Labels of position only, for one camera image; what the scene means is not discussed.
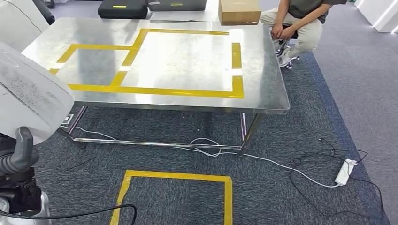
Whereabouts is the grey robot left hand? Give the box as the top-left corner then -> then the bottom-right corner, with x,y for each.
0,127 -> 40,175

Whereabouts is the white car body panel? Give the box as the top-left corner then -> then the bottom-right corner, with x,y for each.
0,42 -> 75,146

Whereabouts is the stainless steel workbench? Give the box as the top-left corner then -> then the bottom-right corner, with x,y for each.
21,17 -> 291,158

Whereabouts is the silver floor socket box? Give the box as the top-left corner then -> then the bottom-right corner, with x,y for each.
61,113 -> 75,126

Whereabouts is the person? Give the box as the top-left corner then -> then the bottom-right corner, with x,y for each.
32,0 -> 56,25
260,0 -> 348,68

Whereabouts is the black hard case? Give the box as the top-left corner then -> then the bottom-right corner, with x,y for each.
97,0 -> 149,20

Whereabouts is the yellow floor tape outline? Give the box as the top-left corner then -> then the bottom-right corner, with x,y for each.
108,169 -> 234,225

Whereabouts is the grey laptop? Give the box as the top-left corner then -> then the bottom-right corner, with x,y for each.
146,0 -> 208,12

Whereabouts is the large yellow tape rectangle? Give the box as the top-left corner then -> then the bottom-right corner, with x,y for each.
110,28 -> 245,99

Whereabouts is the brown cardboard box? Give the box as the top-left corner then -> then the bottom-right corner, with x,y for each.
217,0 -> 262,26

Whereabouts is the chrome swivel stool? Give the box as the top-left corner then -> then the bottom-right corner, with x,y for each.
273,26 -> 302,70

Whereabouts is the white power strip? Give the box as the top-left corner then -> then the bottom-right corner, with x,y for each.
334,158 -> 358,187

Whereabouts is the white display plinth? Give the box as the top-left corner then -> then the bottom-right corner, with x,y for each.
355,0 -> 398,34

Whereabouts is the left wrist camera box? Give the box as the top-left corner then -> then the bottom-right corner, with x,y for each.
0,177 -> 43,216

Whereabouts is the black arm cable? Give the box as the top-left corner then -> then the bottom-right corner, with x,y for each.
0,204 -> 138,225

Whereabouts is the white floor cable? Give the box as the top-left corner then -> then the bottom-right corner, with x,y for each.
74,127 -> 341,189

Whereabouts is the black floor cable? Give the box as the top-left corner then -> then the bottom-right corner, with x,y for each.
288,138 -> 384,218

